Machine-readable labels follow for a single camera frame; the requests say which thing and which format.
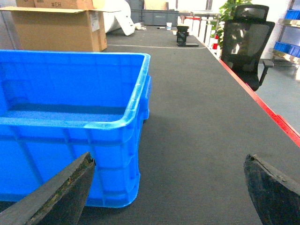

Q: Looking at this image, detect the blue bin on shelf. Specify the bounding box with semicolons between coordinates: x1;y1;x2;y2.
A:
274;42;300;58

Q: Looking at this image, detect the blue bin upper shelf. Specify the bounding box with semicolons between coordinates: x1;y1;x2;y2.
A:
285;9;300;20

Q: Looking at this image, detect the steel shelf rack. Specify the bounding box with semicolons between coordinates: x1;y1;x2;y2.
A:
271;0;300;73

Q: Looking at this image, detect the large blue plastic crate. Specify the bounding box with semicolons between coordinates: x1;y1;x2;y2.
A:
0;50;151;208

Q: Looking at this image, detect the small cardboard box on top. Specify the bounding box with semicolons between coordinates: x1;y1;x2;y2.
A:
16;0;105;10

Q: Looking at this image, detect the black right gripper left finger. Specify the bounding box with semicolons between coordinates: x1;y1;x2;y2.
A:
0;152;95;225

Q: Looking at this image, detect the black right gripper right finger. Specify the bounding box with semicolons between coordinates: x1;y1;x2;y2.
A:
243;154;300;225

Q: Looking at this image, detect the large brown cardboard box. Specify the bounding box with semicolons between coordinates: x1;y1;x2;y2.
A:
1;6;119;52

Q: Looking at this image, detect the grey plastic crate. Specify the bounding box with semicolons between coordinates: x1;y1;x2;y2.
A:
131;9;180;26

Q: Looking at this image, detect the black clamp stand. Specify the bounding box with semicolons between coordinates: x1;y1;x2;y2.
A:
176;24;199;47

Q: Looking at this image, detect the black mesh office chair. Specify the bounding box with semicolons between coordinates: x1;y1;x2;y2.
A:
221;4;275;91

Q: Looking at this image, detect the green potted plant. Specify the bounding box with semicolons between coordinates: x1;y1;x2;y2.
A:
215;0;252;49

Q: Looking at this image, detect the white paper cup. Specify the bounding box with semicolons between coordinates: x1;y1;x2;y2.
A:
166;22;172;30

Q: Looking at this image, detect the white foam roll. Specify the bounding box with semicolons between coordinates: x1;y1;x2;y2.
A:
103;0;135;36

